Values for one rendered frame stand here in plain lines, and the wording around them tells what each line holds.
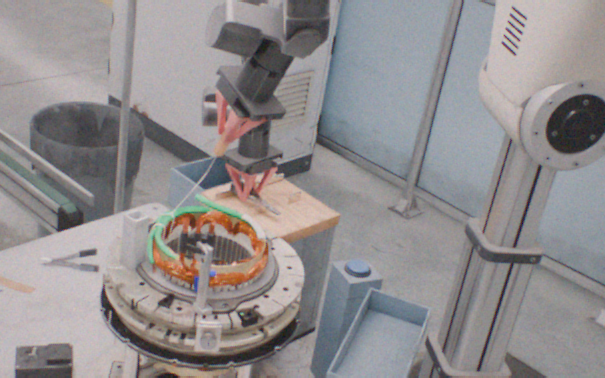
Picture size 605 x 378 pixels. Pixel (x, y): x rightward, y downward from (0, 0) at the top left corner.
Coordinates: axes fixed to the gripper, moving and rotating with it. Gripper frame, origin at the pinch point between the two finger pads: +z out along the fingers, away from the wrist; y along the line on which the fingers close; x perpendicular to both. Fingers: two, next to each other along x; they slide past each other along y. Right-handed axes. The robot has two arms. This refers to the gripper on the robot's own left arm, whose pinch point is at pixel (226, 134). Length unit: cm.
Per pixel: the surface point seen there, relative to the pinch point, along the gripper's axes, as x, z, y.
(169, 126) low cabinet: 164, 170, -162
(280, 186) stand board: 36.0, 28.0, -9.8
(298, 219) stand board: 30.4, 24.5, 1.2
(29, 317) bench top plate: -4, 66, -16
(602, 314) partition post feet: 234, 102, 21
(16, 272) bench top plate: 1, 71, -31
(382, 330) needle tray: 24.1, 18.6, 30.0
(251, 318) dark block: -0.1, 17.3, 21.7
